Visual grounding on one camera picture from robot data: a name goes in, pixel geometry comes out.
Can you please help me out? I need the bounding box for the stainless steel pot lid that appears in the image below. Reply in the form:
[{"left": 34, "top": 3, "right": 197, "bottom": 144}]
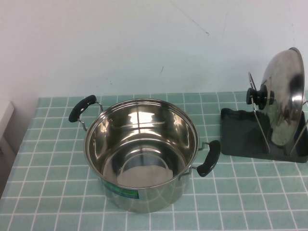
[{"left": 245, "top": 47, "right": 306, "bottom": 148}]

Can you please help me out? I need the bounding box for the stainless steel cooking pot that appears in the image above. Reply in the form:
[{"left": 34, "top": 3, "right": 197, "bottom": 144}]
[{"left": 68, "top": 94, "right": 221, "bottom": 214}]

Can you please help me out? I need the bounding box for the white box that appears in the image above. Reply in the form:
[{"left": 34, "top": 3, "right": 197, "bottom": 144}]
[{"left": 0, "top": 101, "right": 19, "bottom": 167}]

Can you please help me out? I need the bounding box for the dark tray wire lid rack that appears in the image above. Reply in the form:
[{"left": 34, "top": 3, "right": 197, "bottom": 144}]
[{"left": 220, "top": 71, "right": 308, "bottom": 165}]

